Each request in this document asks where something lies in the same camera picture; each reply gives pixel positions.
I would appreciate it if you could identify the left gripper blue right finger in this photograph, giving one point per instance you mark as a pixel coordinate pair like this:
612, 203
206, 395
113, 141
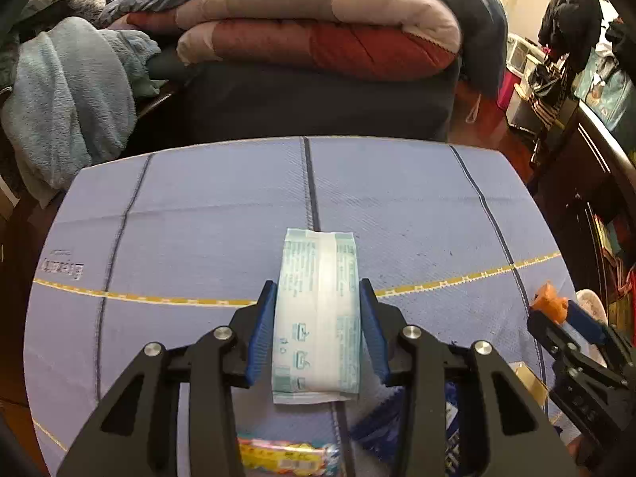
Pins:
372, 314

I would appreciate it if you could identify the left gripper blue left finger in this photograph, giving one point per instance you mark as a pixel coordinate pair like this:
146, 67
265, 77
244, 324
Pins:
261, 337

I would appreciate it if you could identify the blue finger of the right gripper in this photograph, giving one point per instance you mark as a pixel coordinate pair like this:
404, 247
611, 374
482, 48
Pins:
590, 329

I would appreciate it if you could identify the white teal tissue packet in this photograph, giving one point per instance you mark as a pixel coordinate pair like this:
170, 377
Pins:
317, 329

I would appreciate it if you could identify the white pink-dotted trash bin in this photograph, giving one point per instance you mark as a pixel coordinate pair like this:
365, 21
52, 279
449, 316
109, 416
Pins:
592, 305

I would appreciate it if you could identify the orange candy wrapper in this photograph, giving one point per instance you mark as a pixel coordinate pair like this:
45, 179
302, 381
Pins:
548, 301

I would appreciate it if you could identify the dark blue snack wrapper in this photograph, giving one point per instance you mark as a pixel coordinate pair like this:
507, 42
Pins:
378, 432

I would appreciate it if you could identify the colourful candy wrapper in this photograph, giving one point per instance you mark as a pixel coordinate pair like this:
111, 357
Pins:
289, 458

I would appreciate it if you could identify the blue tablecloth with yellow lines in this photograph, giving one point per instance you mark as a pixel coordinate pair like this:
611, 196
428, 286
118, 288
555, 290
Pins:
164, 247

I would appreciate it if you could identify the dark wooden cabinet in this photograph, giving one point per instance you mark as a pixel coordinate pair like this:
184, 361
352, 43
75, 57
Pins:
585, 189

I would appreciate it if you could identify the teal shopping bag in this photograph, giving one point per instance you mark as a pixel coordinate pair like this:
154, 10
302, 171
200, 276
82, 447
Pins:
607, 90

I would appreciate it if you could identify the red and pink folded quilt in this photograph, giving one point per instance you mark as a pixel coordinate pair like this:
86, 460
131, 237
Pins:
376, 40

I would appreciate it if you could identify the light blue towel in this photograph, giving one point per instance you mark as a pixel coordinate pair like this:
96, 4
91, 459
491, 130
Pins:
72, 104

